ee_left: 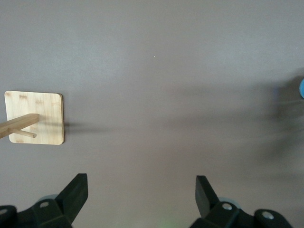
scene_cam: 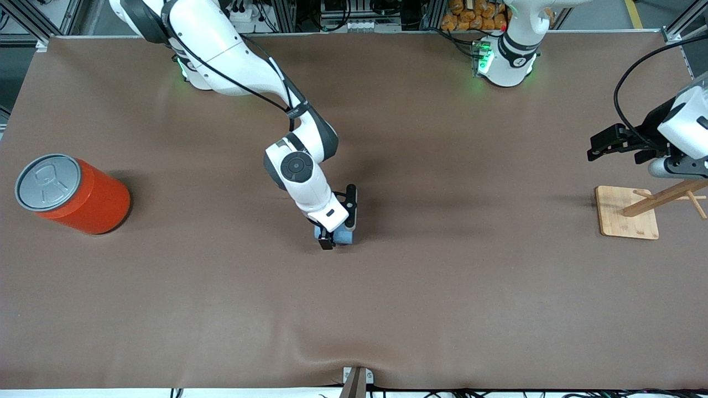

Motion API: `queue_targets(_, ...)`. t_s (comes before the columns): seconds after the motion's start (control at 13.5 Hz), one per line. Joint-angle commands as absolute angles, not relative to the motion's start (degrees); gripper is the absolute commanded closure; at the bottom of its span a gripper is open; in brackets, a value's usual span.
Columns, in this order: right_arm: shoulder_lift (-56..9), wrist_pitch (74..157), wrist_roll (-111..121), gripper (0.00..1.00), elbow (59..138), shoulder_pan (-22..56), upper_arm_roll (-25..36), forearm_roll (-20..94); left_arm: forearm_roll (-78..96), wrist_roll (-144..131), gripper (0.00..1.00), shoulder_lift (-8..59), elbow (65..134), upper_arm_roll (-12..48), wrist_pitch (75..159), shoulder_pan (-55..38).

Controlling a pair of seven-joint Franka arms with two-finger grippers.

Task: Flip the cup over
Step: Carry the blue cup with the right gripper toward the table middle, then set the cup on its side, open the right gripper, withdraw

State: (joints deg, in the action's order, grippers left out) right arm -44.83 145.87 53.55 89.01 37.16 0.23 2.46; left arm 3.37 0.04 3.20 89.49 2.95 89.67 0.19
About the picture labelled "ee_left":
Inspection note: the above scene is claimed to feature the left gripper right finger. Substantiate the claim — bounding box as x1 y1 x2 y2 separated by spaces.
190 175 241 228

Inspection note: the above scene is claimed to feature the wooden cup rack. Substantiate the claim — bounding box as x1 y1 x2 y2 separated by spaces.
0 90 65 145

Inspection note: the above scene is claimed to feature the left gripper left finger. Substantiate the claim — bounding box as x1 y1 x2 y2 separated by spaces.
32 173 88 228

